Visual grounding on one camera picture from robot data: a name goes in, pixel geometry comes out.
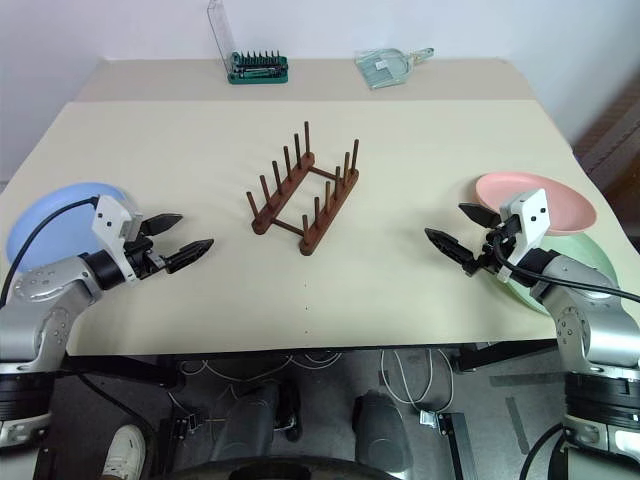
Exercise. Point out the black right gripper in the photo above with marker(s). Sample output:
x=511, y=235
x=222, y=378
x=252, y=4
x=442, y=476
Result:
x=487, y=255

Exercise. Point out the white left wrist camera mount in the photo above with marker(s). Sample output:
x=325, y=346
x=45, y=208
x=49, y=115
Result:
x=107, y=215

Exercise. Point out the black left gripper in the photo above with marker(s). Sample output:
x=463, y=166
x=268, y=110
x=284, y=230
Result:
x=145, y=257

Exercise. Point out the blue plate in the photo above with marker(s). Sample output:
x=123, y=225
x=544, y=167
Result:
x=45, y=225

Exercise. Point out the metal floor bracket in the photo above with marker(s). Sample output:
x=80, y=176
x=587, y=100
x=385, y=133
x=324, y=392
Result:
x=187, y=424
x=429, y=419

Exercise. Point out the green screwdriver bit set case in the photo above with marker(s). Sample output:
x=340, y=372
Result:
x=260, y=75

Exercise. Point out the wooden dish rack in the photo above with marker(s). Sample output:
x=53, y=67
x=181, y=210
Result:
x=325, y=225

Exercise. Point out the black table frame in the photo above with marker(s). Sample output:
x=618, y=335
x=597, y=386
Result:
x=125, y=367

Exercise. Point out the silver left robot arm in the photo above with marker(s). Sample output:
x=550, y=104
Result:
x=50, y=280

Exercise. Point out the dark rounded shape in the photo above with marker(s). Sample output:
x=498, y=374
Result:
x=250, y=420
x=380, y=430

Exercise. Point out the red plate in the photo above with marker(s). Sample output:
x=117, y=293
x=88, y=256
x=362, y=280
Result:
x=570, y=210

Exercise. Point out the clear plastic dustpan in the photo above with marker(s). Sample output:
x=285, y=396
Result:
x=385, y=67

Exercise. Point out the beige table cover sheet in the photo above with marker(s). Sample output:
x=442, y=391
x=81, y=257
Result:
x=375, y=290

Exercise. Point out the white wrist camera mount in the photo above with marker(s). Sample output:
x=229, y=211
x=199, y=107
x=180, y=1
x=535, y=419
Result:
x=532, y=210
x=107, y=215

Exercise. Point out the white sneaker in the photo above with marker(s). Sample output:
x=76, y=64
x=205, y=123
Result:
x=122, y=450

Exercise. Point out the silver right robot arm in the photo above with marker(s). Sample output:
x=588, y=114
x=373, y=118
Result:
x=590, y=320

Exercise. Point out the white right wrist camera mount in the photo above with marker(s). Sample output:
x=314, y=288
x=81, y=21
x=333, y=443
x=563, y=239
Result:
x=532, y=210

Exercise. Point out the green plate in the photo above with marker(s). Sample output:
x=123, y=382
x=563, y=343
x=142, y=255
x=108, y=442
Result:
x=595, y=255

